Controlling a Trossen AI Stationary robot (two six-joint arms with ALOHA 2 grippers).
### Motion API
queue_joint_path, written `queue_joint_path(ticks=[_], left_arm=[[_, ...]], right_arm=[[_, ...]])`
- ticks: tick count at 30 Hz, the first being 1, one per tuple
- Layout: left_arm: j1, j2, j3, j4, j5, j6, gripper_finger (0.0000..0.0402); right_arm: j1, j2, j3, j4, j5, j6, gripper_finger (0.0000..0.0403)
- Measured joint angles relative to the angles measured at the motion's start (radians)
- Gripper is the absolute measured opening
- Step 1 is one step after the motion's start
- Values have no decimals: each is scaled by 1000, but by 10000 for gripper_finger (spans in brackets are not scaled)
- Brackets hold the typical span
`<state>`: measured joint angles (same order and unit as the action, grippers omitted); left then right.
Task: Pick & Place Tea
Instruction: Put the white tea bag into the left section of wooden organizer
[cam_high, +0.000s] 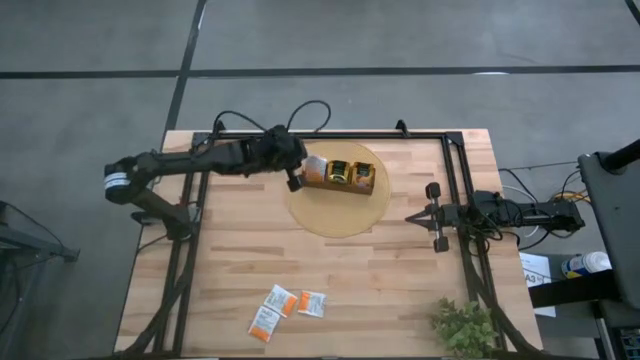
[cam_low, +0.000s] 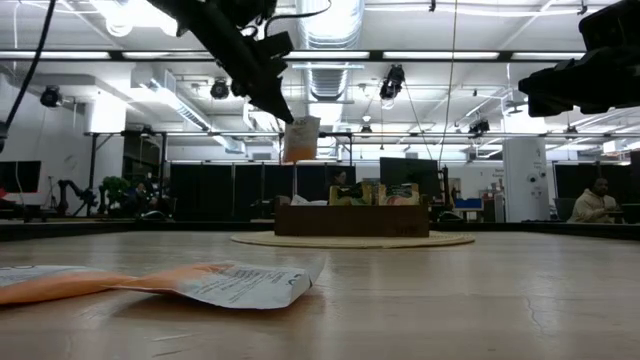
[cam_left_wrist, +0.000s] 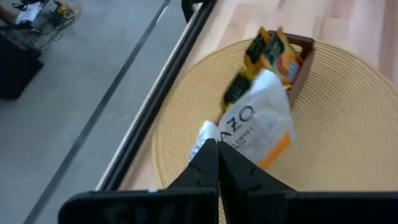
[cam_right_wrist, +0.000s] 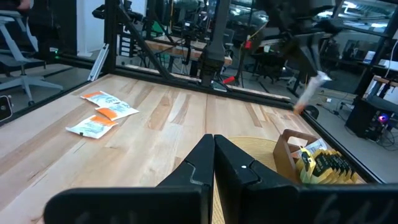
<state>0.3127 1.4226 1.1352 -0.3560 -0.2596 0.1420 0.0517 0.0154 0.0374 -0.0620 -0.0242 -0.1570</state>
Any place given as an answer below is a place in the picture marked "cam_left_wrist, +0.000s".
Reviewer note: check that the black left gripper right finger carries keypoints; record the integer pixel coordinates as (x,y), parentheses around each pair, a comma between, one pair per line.
(242,193)

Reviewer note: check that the white desk base plate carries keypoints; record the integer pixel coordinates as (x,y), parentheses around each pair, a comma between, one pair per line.
(29,12)

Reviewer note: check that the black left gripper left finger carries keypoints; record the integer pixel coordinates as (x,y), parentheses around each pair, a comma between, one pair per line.
(199,186)

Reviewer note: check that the brown wooden tea caddy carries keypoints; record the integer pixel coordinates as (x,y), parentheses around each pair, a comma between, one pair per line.
(306,62)

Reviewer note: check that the round woven straw placemat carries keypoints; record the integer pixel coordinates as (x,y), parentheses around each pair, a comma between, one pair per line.
(342,124)

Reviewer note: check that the white orange tea packet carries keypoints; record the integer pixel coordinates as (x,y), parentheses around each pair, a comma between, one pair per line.
(258,124)

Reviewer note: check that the black aluminium table frame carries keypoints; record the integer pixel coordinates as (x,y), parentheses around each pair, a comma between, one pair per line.
(149,102)

